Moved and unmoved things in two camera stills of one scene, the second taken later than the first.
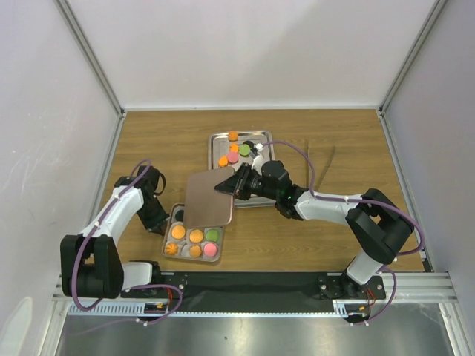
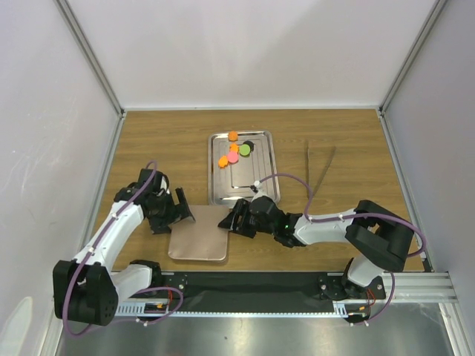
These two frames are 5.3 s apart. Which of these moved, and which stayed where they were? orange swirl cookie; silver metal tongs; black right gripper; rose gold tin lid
Moved: rose gold tin lid; black right gripper
Stayed: orange swirl cookie; silver metal tongs
